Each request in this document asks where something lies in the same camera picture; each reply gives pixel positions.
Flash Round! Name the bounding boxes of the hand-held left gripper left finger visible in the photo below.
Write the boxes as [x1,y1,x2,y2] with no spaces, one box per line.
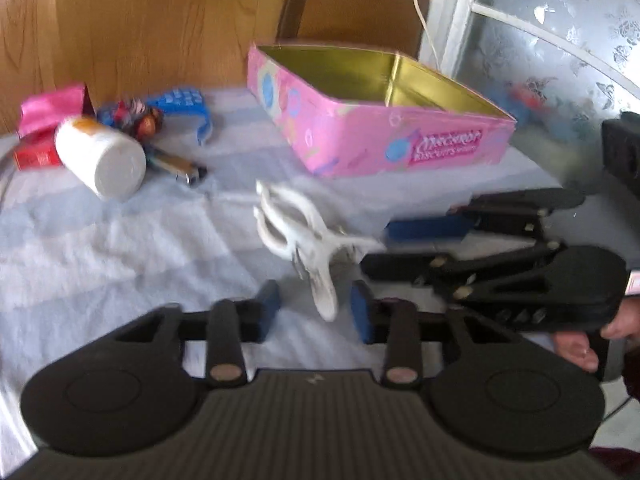
[117,280,282,389]

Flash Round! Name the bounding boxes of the striped bed sheet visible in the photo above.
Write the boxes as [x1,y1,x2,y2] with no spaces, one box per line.
[0,85,640,461]

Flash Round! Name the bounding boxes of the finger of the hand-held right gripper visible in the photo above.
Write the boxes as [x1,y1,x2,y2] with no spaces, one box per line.
[387,187,587,249]
[360,241,567,307]

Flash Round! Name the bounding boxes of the wooden headboard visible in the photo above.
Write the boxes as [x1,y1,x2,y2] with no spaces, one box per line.
[0,0,321,136]

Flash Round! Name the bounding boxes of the pink foil packet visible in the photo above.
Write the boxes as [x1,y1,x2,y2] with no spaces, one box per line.
[17,84,95,139]

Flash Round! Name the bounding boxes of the white frosted window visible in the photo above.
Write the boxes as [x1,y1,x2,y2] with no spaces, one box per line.
[419,0,640,128]

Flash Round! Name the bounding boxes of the pink tin box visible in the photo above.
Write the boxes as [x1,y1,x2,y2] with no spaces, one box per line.
[246,44,517,179]

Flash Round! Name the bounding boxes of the dark lighter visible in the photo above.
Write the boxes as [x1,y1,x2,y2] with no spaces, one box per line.
[142,144,208,187]

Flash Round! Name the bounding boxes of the white cord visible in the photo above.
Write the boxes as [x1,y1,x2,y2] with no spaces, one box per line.
[404,0,442,70]

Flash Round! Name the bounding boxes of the brown board panel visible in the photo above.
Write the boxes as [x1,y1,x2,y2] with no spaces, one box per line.
[276,0,432,61]

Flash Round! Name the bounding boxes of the white plastic bottle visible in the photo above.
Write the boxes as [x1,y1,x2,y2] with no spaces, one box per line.
[54,115,147,200]

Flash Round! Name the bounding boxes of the person's right hand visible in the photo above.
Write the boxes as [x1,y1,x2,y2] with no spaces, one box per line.
[552,297,640,373]

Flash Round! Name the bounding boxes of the small doll figure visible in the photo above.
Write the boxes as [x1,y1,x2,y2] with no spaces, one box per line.
[96,99,166,140]

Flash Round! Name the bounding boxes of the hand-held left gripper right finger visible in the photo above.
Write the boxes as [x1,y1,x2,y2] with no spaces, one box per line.
[350,280,502,387]

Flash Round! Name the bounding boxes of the red cardboard box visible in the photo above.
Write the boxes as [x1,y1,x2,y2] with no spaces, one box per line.
[12,136,64,170]

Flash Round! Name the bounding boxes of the white plastic clothes peg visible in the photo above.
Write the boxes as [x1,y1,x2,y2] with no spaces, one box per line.
[254,181,387,322]

